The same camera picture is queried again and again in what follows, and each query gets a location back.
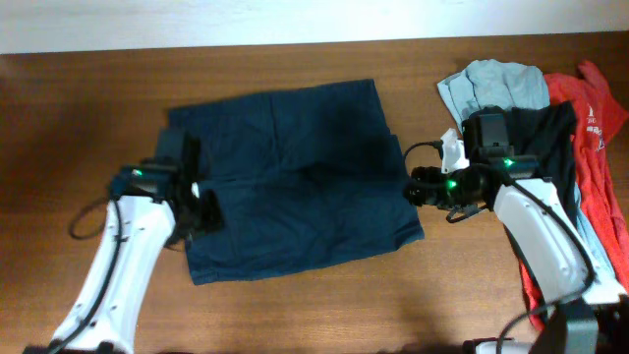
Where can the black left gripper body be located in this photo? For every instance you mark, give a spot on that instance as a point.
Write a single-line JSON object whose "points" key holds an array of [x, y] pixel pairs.
{"points": [[190, 219]]}

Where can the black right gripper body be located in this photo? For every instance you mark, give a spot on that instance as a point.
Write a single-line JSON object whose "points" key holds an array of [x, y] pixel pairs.
{"points": [[447, 191]]}

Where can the navy blue shorts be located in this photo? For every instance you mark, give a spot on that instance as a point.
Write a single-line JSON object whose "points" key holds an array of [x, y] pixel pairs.
{"points": [[304, 179]]}

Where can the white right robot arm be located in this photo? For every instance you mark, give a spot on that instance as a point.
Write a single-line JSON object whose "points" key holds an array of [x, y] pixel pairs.
{"points": [[584, 311]]}

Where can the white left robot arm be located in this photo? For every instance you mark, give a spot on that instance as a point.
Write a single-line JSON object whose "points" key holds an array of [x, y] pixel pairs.
{"points": [[150, 205]]}

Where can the black garment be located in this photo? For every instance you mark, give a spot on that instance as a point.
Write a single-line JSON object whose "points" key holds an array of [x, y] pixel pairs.
{"points": [[546, 133]]}

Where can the light blue shirt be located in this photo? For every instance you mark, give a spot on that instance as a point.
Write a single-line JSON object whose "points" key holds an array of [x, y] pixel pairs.
{"points": [[488, 83]]}

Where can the red shirt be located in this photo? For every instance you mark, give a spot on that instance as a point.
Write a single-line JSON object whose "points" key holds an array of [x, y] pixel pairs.
{"points": [[599, 117]]}

